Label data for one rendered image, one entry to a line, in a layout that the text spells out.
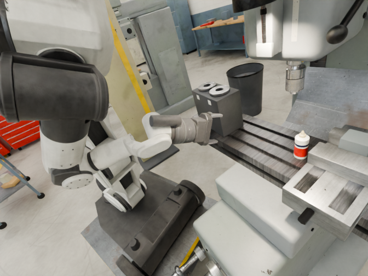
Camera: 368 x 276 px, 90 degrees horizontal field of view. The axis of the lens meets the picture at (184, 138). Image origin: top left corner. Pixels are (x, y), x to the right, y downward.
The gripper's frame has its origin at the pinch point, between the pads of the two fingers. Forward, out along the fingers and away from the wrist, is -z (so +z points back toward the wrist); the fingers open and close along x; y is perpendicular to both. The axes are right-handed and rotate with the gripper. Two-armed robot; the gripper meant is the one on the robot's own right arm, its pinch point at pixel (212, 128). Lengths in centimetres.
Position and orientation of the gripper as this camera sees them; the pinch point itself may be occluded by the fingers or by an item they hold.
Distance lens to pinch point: 71.2
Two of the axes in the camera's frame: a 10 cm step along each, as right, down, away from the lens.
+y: -5.0, -3.4, 7.9
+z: -8.6, 0.7, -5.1
